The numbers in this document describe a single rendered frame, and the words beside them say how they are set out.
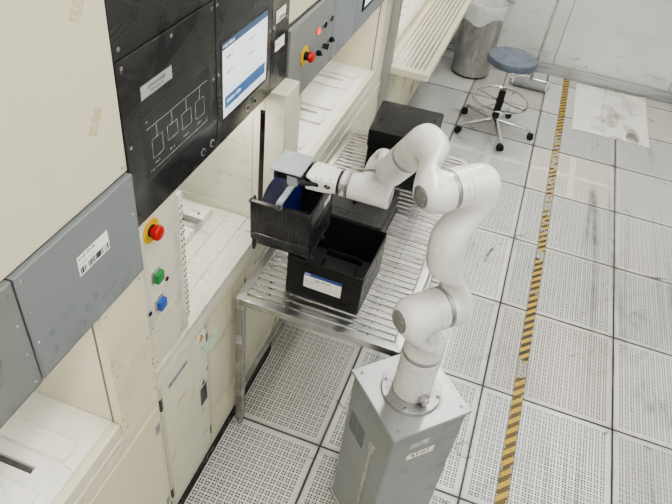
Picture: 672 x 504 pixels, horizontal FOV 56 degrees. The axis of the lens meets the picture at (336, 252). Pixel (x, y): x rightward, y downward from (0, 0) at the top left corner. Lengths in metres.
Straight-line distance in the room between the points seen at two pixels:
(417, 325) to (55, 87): 1.02
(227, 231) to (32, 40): 1.35
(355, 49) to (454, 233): 2.11
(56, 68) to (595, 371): 2.86
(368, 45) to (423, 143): 1.98
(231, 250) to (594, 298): 2.25
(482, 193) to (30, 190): 0.96
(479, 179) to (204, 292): 1.00
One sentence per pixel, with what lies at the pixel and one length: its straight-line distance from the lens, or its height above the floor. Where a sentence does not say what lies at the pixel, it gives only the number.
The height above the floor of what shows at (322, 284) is 0.85.
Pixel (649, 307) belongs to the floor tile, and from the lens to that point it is 3.94.
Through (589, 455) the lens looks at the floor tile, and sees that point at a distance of 3.10.
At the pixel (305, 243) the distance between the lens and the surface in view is 1.99.
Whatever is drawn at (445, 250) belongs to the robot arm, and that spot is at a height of 1.36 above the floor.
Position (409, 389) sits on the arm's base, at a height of 0.83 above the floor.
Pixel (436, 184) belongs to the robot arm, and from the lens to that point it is 1.46.
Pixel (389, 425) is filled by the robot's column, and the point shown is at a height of 0.76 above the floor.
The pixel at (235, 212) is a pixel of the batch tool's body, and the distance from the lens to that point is 2.40.
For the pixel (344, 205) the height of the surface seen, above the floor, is 0.86.
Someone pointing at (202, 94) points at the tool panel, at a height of 1.59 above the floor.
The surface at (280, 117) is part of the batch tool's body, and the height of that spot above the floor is 1.32.
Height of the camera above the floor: 2.36
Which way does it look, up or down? 41 degrees down
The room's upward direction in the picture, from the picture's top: 8 degrees clockwise
